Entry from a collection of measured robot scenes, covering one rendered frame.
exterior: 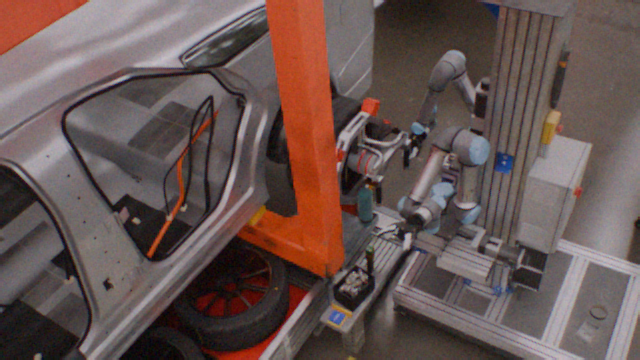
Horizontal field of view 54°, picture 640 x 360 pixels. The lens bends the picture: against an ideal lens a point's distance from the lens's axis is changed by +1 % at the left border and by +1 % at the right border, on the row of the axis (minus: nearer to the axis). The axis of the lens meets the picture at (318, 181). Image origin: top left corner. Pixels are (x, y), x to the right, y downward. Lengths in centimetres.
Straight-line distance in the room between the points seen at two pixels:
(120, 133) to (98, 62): 127
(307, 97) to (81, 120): 193
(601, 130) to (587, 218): 97
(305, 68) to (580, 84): 368
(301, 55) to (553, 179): 133
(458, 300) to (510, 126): 122
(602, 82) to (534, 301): 257
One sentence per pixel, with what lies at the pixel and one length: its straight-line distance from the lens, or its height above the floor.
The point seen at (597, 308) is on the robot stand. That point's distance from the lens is 395.
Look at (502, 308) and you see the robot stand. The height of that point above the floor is 23.
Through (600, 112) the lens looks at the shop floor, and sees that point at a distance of 557.
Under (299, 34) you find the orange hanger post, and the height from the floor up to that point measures 208.
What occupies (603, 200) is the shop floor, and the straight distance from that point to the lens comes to 482.
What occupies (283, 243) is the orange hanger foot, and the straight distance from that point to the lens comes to 350.
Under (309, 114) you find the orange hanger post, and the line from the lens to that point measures 265.
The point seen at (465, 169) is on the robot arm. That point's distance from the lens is 296.
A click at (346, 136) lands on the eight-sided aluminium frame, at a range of 341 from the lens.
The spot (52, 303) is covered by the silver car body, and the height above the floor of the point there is 79.
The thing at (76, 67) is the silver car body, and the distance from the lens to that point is 269.
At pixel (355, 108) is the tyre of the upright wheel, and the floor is 114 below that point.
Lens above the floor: 334
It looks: 45 degrees down
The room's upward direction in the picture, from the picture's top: 7 degrees counter-clockwise
